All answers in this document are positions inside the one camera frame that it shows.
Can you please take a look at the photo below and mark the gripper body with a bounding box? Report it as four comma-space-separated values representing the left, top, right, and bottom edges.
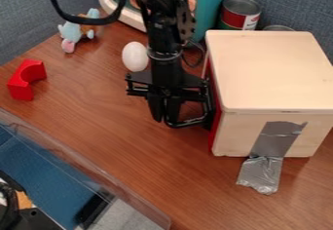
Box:
125, 57, 211, 103

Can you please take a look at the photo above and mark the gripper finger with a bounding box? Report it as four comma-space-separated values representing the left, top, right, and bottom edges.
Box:
165, 96, 183, 125
145, 95, 167, 124

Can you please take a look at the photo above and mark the white toy egg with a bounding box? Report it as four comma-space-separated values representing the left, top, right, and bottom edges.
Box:
121, 41, 150, 73

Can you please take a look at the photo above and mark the red and white can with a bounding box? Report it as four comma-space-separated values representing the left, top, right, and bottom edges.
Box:
217, 0, 263, 31

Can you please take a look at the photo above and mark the wooden cabinet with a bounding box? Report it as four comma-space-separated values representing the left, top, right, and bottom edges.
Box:
203, 29, 333, 159

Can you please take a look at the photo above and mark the blue plush animal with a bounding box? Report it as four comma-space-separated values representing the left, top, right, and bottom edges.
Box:
56, 8, 106, 55

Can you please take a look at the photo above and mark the grey tape strip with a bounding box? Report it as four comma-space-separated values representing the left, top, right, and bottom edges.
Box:
235, 120, 310, 196

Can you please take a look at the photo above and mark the silver pot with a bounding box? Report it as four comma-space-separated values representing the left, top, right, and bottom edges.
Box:
261, 24, 297, 32

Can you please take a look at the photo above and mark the red arch block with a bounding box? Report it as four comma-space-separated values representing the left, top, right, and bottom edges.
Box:
5, 58, 49, 102

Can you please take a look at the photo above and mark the black cable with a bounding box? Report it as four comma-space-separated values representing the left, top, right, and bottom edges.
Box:
44, 0, 128, 26

